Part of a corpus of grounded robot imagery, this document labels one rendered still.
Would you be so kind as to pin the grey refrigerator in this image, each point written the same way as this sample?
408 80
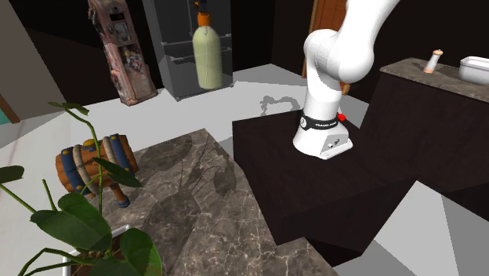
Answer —
175 65

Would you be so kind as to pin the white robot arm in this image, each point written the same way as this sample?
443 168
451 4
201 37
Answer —
325 76

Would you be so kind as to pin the pale green bottle orange neck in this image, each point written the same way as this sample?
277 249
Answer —
207 57

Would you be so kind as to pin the brown wooden door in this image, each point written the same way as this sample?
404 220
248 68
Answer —
326 15

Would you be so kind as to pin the dark wood counter cabinet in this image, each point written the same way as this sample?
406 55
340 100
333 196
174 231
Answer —
428 130

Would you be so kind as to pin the worn pink tall cabinet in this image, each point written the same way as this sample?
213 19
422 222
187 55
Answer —
122 53

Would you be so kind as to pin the wooden barrel with blue bands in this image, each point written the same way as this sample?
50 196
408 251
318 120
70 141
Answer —
86 164

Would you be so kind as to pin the white sink basin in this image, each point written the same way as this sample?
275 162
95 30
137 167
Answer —
475 70

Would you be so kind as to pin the green leafy potted plant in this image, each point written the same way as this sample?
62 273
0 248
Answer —
88 225

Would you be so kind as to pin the dark brown robot stand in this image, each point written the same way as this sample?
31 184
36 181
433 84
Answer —
305 191

